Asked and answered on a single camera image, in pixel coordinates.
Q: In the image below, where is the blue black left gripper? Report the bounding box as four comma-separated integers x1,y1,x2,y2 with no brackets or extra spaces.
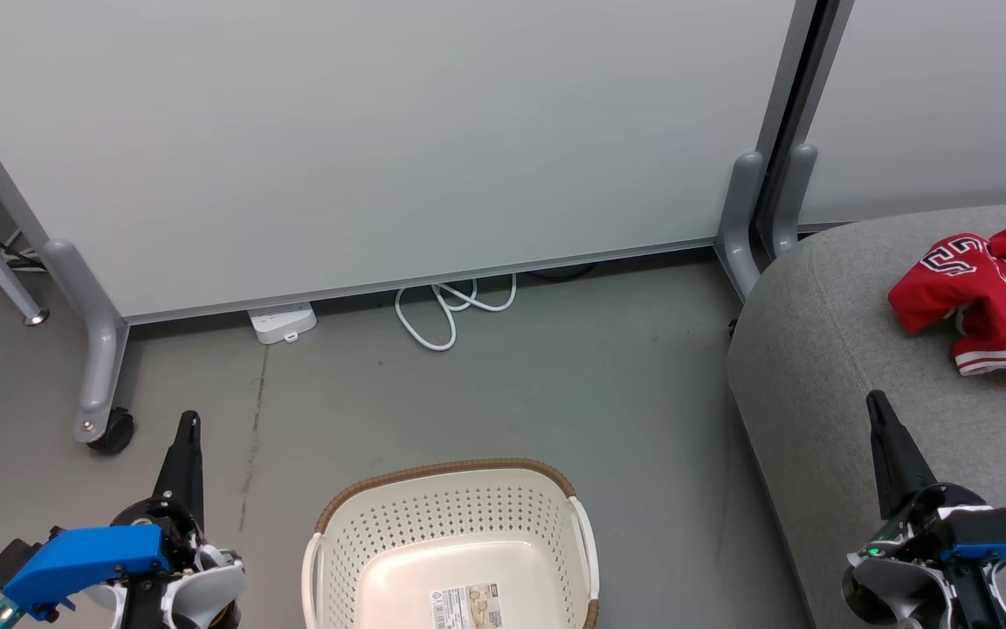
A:
0,410,207,629

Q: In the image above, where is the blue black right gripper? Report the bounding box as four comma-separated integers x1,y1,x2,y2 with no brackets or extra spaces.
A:
851,390,1006,629

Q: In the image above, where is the red jersey with white stripes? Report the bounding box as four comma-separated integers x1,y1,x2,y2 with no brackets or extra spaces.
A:
888,232,1006,413

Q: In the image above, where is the cream perforated laundry basket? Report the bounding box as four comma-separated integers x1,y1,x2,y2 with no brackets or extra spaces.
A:
300,458,601,629

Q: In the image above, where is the printed paper basket label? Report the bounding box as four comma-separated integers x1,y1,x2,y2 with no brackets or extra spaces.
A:
430,583,505,629

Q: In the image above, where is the black caster wheel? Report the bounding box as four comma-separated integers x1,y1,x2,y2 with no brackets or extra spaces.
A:
86,406,136,456

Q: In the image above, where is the grey fabric sofa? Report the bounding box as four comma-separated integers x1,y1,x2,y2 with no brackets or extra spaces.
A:
727,201,1006,629

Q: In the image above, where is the grey partition leg with caster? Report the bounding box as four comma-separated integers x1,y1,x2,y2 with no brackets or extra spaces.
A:
40,238,131,445

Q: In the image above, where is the white power strip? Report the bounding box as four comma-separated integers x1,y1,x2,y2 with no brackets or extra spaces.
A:
247,301,319,346

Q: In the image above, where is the wide white partition panel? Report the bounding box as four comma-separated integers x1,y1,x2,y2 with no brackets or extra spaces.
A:
0,0,808,326

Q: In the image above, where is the narrow white partition panel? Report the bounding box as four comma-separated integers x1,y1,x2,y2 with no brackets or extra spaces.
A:
796,0,1006,231

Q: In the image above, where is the white looped power cable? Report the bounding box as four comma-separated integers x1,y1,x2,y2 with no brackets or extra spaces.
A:
393,273,520,353

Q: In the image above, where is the black cable under partition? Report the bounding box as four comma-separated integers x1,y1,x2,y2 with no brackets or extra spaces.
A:
523,261,597,283

